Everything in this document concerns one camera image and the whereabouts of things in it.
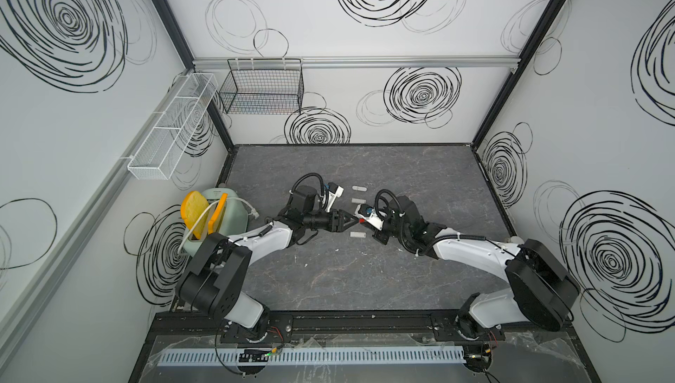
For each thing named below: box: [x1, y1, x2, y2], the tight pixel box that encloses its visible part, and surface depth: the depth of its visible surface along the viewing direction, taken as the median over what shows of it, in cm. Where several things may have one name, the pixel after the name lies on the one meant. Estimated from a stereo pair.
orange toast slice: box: [207, 192, 229, 235], surface depth 74 cm
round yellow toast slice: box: [180, 190, 210, 240], surface depth 77 cm
